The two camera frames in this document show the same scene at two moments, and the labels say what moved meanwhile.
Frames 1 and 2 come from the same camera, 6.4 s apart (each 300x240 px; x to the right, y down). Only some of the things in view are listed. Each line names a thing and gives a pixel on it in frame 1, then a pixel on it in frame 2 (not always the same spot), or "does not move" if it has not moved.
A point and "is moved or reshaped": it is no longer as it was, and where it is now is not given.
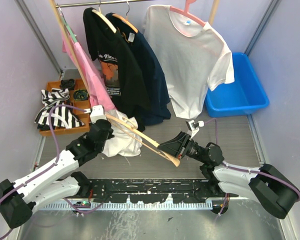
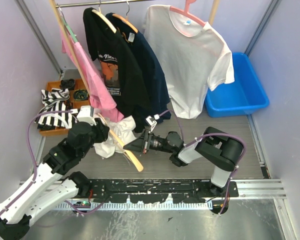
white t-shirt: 123,139 is moved or reshaped
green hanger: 73,36 does not move
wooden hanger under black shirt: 99,13 does not move
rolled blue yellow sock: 81,95 does not move
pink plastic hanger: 186,13 does not move
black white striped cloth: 61,116 does not move
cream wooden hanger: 131,127 -> 129,154
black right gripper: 177,146 -> 142,144
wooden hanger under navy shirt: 126,20 does not move
